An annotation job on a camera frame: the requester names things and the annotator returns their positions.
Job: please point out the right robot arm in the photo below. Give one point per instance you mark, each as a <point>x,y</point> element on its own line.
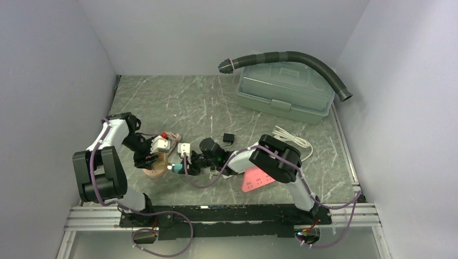
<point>275,158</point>

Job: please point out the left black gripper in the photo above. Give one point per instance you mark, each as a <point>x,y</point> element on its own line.
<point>141,161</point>

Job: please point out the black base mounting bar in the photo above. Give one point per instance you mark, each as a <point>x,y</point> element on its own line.
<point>186,228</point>

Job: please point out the black power adapter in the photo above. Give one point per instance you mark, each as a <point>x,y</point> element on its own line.
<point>228,138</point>

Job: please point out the green plastic storage box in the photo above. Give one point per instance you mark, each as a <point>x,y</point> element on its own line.
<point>287,90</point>

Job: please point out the tan cube socket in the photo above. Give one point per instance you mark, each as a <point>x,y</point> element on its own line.
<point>162,162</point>

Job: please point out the aluminium frame rail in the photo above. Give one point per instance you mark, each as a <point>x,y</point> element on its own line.
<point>110,218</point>

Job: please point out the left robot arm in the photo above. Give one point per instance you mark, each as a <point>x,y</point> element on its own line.
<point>99,171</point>

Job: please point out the pink triangular power strip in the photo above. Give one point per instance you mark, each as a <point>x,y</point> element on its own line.
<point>255,178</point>

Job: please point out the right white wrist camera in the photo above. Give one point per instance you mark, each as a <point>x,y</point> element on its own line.
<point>184,150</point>

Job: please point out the round pink power socket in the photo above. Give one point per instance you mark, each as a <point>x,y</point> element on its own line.
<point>155,173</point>

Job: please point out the teal cube adapter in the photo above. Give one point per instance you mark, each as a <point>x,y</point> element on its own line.
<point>176,168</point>

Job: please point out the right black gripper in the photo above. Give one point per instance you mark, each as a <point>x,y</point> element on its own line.
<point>192,170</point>

